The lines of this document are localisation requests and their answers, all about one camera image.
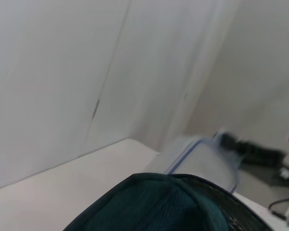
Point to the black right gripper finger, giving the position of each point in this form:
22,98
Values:
228,142

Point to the dark teal fabric lunch bag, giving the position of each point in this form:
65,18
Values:
147,204

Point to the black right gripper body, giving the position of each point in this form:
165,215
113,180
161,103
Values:
262,154

